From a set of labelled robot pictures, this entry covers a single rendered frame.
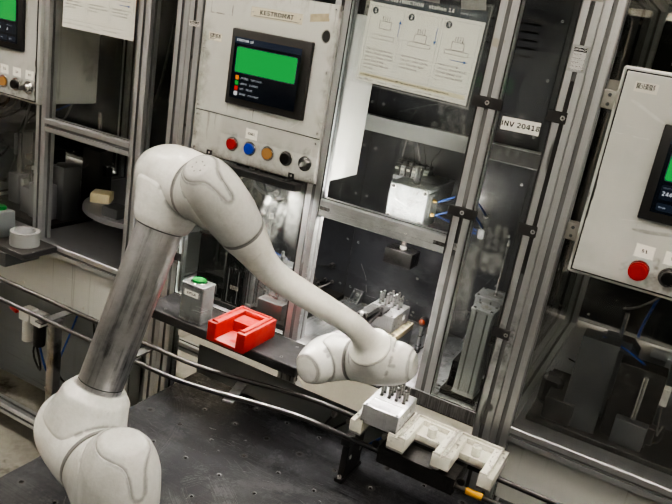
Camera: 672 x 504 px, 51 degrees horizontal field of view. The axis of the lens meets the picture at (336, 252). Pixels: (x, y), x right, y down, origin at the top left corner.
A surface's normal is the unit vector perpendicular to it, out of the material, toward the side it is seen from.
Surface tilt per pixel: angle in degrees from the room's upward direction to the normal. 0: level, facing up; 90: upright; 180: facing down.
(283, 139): 90
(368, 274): 90
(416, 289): 90
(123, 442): 6
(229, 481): 0
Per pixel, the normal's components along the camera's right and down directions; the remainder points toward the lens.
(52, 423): -0.62, -0.24
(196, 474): 0.16, -0.94
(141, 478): 0.72, -0.01
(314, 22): -0.47, 0.20
